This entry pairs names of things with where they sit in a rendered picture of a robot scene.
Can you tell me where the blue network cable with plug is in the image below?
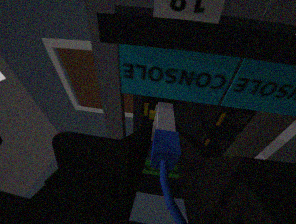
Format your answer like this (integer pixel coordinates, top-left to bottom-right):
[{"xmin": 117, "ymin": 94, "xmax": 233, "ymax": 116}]
[{"xmin": 149, "ymin": 102, "xmax": 188, "ymax": 224}]

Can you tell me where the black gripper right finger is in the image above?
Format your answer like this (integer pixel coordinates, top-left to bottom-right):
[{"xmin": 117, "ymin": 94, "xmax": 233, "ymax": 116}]
[{"xmin": 176, "ymin": 127, "xmax": 296, "ymax": 224}]

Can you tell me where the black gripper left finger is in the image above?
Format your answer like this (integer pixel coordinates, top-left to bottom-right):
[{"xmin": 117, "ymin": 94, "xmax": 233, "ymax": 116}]
[{"xmin": 52, "ymin": 123, "xmax": 153, "ymax": 221}]

